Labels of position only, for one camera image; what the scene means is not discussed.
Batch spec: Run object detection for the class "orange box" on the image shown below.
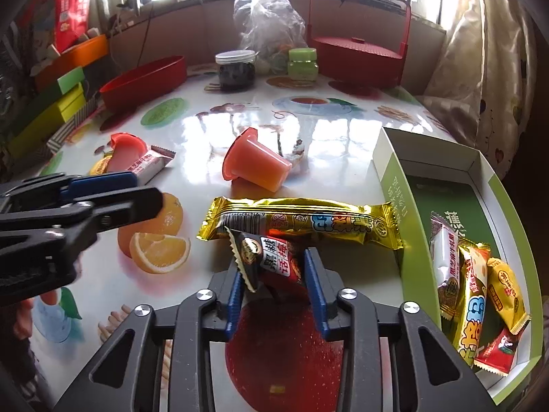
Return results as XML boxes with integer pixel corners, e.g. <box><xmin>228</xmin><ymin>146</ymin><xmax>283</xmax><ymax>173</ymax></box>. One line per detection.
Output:
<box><xmin>34</xmin><ymin>34</ymin><xmax>109</xmax><ymax>91</ymax></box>

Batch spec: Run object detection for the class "cream patterned curtain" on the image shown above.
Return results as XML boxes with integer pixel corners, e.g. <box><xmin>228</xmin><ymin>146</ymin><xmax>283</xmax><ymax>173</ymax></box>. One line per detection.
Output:
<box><xmin>422</xmin><ymin>0</ymin><xmax>533</xmax><ymax>181</ymax></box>

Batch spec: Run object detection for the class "orange jelly cup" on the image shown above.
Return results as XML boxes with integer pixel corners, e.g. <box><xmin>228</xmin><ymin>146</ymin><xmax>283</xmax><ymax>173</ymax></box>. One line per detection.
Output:
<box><xmin>222</xmin><ymin>128</ymin><xmax>293</xmax><ymax>192</ymax></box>

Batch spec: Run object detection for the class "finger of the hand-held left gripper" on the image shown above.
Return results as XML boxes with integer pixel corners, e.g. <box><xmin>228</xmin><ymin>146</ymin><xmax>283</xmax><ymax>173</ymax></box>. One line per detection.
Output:
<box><xmin>0</xmin><ymin>172</ymin><xmax>138</xmax><ymax>209</ymax></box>
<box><xmin>0</xmin><ymin>186</ymin><xmax>164</xmax><ymax>245</ymax></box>

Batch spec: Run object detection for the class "striped box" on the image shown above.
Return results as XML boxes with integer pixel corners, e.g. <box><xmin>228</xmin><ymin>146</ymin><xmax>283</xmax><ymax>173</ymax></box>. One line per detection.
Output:
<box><xmin>46</xmin><ymin>94</ymin><xmax>101</xmax><ymax>155</ymax></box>

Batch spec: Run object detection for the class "clear plastic bag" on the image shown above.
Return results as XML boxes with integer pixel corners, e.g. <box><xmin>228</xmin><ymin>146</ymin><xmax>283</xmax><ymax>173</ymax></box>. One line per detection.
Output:
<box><xmin>234</xmin><ymin>0</ymin><xmax>307</xmax><ymax>73</ymax></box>

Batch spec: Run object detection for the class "green cardboard box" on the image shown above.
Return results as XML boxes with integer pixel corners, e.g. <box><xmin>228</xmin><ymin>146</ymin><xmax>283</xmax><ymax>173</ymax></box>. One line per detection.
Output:
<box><xmin>372</xmin><ymin>126</ymin><xmax>537</xmax><ymax>406</ymax></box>

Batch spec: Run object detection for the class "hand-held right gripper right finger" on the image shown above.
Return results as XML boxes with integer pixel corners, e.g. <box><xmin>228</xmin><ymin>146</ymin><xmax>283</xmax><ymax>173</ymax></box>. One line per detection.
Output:
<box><xmin>302</xmin><ymin>247</ymin><xmax>500</xmax><ymax>412</ymax></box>

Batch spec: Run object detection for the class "red and black candy packet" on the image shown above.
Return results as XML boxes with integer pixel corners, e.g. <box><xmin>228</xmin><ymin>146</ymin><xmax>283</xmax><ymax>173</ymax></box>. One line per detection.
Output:
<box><xmin>225</xmin><ymin>227</ymin><xmax>309</xmax><ymax>293</ymax></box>

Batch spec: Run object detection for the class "red round bowl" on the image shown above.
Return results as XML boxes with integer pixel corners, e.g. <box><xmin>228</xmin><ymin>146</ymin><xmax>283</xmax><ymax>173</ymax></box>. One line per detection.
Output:
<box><xmin>100</xmin><ymin>55</ymin><xmax>187</xmax><ymax>112</ymax></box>

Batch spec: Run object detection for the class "red jelly cup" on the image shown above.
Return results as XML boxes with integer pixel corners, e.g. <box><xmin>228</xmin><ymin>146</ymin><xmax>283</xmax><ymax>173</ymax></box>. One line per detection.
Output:
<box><xmin>107</xmin><ymin>133</ymin><xmax>149</xmax><ymax>174</ymax></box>

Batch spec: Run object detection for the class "dark green box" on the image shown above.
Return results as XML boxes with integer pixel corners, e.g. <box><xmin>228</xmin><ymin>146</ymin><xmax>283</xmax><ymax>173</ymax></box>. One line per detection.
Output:
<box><xmin>26</xmin><ymin>66</ymin><xmax>84</xmax><ymax>108</ymax></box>

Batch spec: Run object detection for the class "long gold snack bar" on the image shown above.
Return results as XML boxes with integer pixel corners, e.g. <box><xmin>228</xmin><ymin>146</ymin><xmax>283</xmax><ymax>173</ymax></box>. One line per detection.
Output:
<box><xmin>197</xmin><ymin>196</ymin><xmax>404</xmax><ymax>250</ymax></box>
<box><xmin>452</xmin><ymin>242</ymin><xmax>492</xmax><ymax>367</ymax></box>

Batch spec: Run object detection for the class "red basket with handle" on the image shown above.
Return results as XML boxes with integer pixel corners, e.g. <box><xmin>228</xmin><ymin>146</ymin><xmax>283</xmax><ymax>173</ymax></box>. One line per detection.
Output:
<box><xmin>306</xmin><ymin>0</ymin><xmax>411</xmax><ymax>87</ymax></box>

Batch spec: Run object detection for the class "green jar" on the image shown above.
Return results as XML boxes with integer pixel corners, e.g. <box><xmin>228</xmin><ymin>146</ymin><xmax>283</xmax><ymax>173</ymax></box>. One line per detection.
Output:
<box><xmin>287</xmin><ymin>47</ymin><xmax>319</xmax><ymax>81</ymax></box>

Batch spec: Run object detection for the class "small yellow snack packet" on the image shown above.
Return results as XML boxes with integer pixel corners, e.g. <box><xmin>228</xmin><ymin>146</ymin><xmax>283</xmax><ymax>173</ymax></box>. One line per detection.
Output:
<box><xmin>487</xmin><ymin>256</ymin><xmax>530</xmax><ymax>335</ymax></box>
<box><xmin>88</xmin><ymin>154</ymin><xmax>114</xmax><ymax>176</ymax></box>

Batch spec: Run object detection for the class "red snack packet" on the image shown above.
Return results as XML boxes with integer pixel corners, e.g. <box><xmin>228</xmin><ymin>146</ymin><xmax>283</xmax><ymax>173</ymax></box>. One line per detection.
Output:
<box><xmin>474</xmin><ymin>328</ymin><xmax>522</xmax><ymax>378</ymax></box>

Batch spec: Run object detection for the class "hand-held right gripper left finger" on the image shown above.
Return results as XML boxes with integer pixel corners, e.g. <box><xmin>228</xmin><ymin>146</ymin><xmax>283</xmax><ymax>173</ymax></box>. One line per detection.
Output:
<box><xmin>54</xmin><ymin>262</ymin><xmax>247</xmax><ymax>412</ymax></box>

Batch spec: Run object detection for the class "white and brown snack packet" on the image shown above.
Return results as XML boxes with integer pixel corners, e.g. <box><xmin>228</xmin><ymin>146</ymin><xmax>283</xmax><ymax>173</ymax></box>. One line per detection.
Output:
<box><xmin>430</xmin><ymin>211</ymin><xmax>462</xmax><ymax>320</ymax></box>
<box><xmin>129</xmin><ymin>145</ymin><xmax>176</xmax><ymax>183</ymax></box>

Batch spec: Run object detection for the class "yellow-green box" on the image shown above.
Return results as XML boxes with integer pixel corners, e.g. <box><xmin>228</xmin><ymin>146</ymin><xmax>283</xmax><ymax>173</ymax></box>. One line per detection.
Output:
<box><xmin>9</xmin><ymin>82</ymin><xmax>86</xmax><ymax>157</ymax></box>

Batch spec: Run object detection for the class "dark jar with lid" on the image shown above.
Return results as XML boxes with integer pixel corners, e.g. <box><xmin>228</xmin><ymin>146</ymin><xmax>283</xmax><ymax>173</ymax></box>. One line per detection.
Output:
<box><xmin>215</xmin><ymin>50</ymin><xmax>257</xmax><ymax>93</ymax></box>

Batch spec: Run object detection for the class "red snack bag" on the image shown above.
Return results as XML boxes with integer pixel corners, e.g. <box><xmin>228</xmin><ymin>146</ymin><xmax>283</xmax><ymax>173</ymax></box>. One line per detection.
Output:
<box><xmin>55</xmin><ymin>0</ymin><xmax>98</xmax><ymax>54</ymax></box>

